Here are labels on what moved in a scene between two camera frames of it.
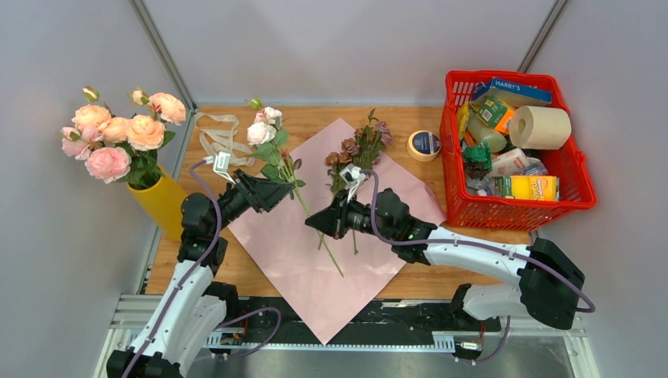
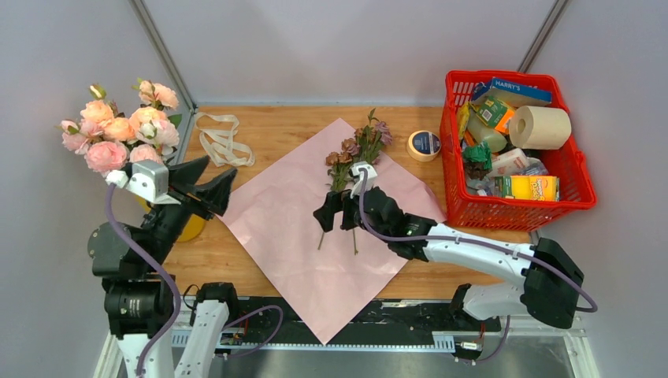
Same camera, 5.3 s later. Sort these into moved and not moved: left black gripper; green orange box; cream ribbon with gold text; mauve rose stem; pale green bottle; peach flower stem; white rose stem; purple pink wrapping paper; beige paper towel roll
Moved: peach flower stem; left black gripper; white rose stem
Not moved: green orange box; beige paper towel roll; pale green bottle; cream ribbon with gold text; purple pink wrapping paper; mauve rose stem
